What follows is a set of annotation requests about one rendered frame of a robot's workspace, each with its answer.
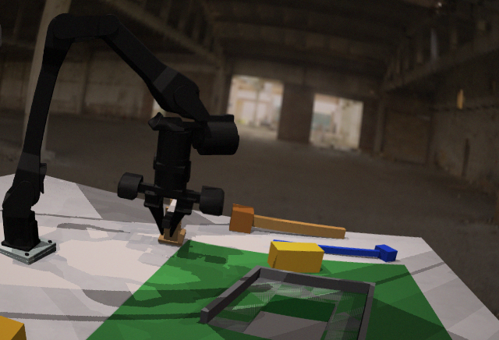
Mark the green putting mat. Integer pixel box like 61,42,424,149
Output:
86,240,452,340

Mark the red putter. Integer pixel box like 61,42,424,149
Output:
161,199,177,229

